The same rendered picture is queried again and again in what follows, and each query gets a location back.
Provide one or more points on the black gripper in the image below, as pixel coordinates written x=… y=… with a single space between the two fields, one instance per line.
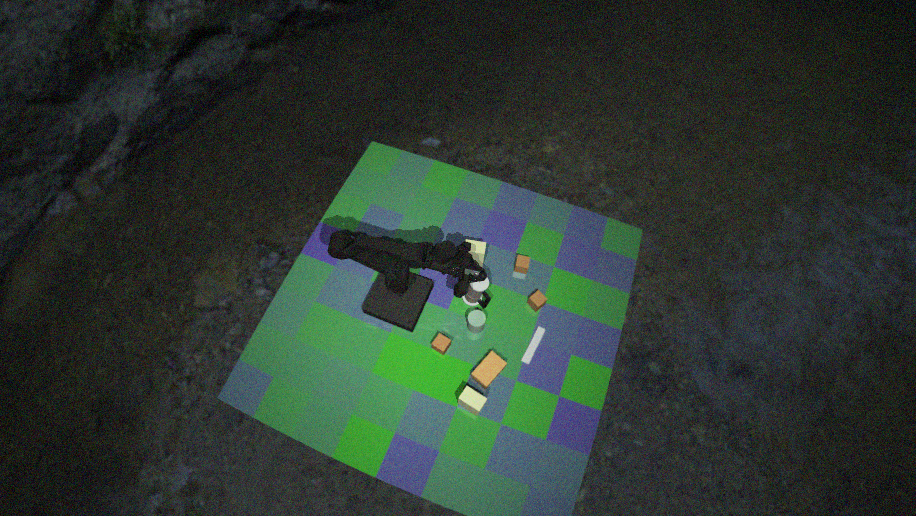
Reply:
x=461 y=287

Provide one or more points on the white flat bar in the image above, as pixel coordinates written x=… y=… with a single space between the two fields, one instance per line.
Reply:
x=531 y=348

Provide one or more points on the glass french press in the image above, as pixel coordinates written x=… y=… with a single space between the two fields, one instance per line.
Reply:
x=476 y=290

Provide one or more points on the translucent pale green cylinder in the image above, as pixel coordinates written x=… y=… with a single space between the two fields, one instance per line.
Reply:
x=476 y=321

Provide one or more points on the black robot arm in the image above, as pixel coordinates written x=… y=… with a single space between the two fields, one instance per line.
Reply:
x=343 y=246

